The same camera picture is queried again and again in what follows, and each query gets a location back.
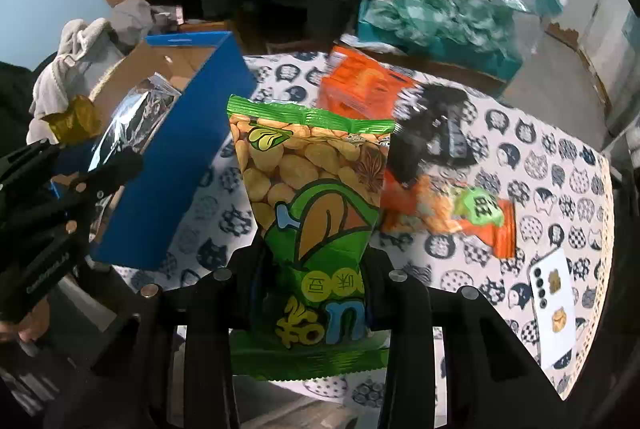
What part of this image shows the black yellow snack bag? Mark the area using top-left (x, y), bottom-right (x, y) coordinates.
top-left (88, 74), bottom-right (181, 170)

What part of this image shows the green bean snack bag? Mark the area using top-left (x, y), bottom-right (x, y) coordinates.
top-left (227, 95), bottom-right (394, 381)

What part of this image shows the orange green snack bag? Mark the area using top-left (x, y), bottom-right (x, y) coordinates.
top-left (380, 172), bottom-right (516, 260)

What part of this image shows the orange black noodle snack bag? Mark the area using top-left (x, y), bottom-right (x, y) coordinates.
top-left (317, 46), bottom-right (477, 187)

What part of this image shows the long gold biscuit pack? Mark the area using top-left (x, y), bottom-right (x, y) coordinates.
top-left (42, 95), bottom-right (102, 145)

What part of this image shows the person's left hand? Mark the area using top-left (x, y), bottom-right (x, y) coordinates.
top-left (0, 297), bottom-right (50, 343)

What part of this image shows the blue cardboard box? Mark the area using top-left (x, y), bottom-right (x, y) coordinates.
top-left (91, 31), bottom-right (256, 270)

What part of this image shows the grey white clothes pile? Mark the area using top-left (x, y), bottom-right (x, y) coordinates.
top-left (26, 0), bottom-right (184, 144)

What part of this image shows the teal box with bags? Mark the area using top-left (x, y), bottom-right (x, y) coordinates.
top-left (357, 0), bottom-right (523, 81)

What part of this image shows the white smartphone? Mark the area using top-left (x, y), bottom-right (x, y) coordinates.
top-left (528, 248), bottom-right (576, 371)

